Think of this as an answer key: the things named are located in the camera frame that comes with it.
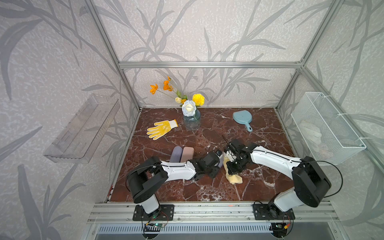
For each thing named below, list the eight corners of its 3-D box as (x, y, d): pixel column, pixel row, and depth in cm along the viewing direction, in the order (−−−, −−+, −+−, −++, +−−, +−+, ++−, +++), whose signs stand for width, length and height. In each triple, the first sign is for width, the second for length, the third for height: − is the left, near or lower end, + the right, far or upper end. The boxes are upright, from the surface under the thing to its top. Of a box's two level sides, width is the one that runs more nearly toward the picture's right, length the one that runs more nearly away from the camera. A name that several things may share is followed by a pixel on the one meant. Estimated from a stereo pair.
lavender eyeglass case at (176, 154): (170, 162, 93) (169, 160, 90) (174, 147, 100) (174, 145, 97) (179, 163, 93) (179, 161, 90) (183, 148, 99) (182, 146, 97)
